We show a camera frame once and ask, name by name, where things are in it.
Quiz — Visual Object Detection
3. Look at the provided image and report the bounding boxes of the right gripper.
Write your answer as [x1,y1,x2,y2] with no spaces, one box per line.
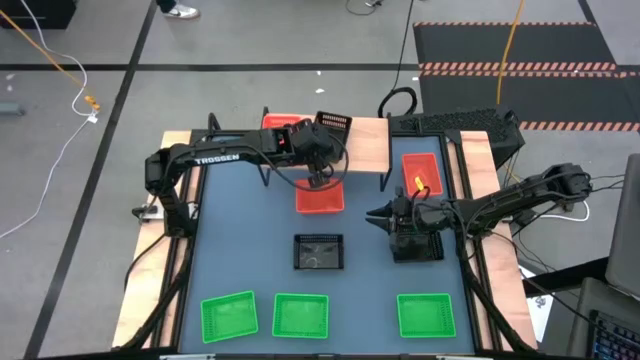
[366,187,451,237]

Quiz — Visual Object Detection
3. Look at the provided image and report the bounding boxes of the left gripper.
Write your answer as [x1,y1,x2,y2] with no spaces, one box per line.
[292,122,336,190]

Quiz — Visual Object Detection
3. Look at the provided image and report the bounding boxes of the orange plastic basket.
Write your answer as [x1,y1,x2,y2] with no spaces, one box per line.
[262,113,301,132]
[294,178,346,215]
[401,152,445,200]

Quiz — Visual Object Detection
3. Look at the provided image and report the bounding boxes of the black plastic basket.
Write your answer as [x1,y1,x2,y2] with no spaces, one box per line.
[292,233,346,271]
[313,110,354,162]
[388,227,446,265]

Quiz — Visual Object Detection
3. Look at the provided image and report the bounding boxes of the green plastic basket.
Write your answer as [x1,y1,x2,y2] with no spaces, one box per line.
[271,292,331,340]
[395,292,458,340]
[199,290,260,345]

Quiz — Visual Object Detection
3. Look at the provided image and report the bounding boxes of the wooden shelf with black legs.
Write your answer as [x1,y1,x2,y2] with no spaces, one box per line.
[254,106,394,194]

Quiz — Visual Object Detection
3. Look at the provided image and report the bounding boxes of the white paper sheet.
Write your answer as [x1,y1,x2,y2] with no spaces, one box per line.
[517,263,555,344]

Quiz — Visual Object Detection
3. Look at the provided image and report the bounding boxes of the black floor mat orange stripes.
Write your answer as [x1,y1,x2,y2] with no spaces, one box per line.
[412,20,620,72]
[418,70,640,134]

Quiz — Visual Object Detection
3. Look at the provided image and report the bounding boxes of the grey cart top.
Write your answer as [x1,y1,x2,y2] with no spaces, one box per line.
[567,276,640,360]

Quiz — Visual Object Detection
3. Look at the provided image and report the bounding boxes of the grey monitor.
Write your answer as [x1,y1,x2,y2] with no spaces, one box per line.
[604,152,640,302]

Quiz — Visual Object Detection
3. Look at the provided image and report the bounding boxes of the black backlit keyboard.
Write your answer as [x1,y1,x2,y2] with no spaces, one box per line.
[588,308,640,360]

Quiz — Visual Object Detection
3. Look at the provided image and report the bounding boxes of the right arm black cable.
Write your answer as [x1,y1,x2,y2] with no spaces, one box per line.
[408,174,426,202]

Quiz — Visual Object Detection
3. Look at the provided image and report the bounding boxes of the thick black power cable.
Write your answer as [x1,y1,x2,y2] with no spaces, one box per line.
[377,0,419,120]

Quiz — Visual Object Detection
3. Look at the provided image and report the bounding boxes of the black aluminium rig frame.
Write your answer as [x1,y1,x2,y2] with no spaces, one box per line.
[112,112,541,360]

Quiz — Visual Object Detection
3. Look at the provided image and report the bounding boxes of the white looped cable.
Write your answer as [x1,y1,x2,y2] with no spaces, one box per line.
[538,195,592,224]

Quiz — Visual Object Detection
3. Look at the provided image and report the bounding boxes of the thin black floor cable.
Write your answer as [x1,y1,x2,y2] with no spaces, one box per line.
[344,0,385,17]

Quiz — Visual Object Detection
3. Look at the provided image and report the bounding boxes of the orange extension cable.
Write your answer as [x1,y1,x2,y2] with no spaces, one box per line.
[0,8,102,112]
[495,0,526,106]

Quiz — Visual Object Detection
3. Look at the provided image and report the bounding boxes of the white floor cable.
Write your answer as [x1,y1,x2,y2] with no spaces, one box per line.
[0,0,100,240]

